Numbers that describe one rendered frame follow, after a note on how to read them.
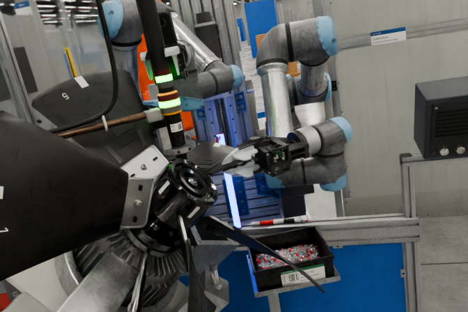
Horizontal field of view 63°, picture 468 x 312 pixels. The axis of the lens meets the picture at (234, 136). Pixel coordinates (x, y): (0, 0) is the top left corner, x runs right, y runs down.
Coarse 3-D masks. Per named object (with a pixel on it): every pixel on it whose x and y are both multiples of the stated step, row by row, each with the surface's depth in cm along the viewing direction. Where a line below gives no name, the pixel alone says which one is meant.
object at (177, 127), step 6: (174, 114) 78; (180, 114) 80; (168, 120) 79; (174, 120) 79; (180, 120) 80; (168, 126) 79; (174, 126) 79; (180, 126) 80; (168, 132) 80; (174, 132) 79; (180, 132) 80; (174, 138) 80; (180, 138) 80; (174, 144) 80; (180, 144) 80; (180, 156) 81; (186, 156) 82
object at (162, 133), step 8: (152, 112) 77; (160, 112) 77; (152, 120) 77; (160, 120) 77; (152, 128) 77; (160, 128) 78; (160, 136) 78; (168, 136) 79; (160, 144) 80; (168, 144) 79; (192, 144) 80; (168, 152) 79; (176, 152) 79; (184, 152) 79
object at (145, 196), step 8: (128, 184) 66; (136, 184) 67; (144, 184) 69; (152, 184) 70; (128, 192) 66; (136, 192) 67; (144, 192) 69; (152, 192) 70; (128, 200) 66; (144, 200) 69; (128, 208) 66; (136, 208) 68; (144, 208) 69; (128, 216) 66; (136, 216) 68; (144, 216) 69; (120, 224) 65; (128, 224) 67; (136, 224) 68; (144, 224) 69
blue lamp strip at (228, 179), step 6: (222, 138) 116; (228, 174) 120; (228, 180) 120; (228, 186) 121; (228, 192) 122; (234, 192) 121; (234, 198) 122; (234, 204) 122; (234, 210) 123; (234, 216) 124; (234, 222) 124
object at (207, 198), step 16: (176, 160) 74; (160, 176) 71; (176, 176) 71; (192, 176) 75; (208, 176) 78; (176, 192) 68; (192, 192) 70; (208, 192) 75; (160, 208) 69; (176, 208) 69; (192, 208) 69; (208, 208) 71; (160, 224) 72; (176, 224) 70; (192, 224) 73; (144, 240) 70; (160, 240) 71
